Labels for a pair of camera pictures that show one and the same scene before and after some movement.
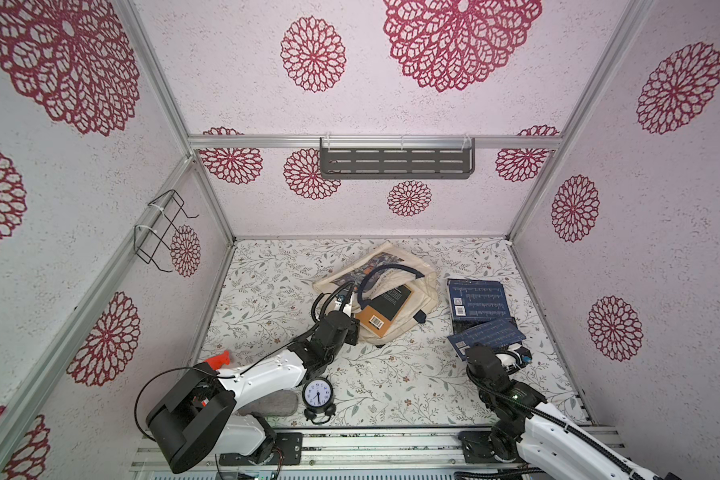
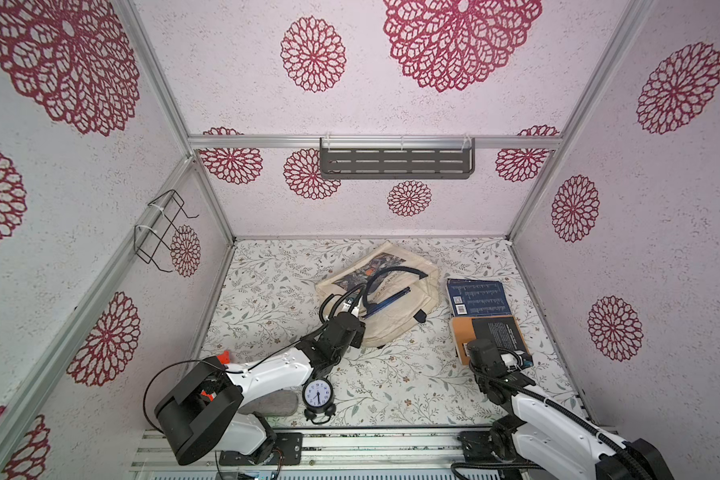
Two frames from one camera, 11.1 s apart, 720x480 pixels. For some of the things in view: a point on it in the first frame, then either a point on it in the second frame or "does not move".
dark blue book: (472, 299) does not move
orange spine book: (381, 311) to (502, 331)
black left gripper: (354, 332) does not move
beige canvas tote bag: (380, 271) does not move
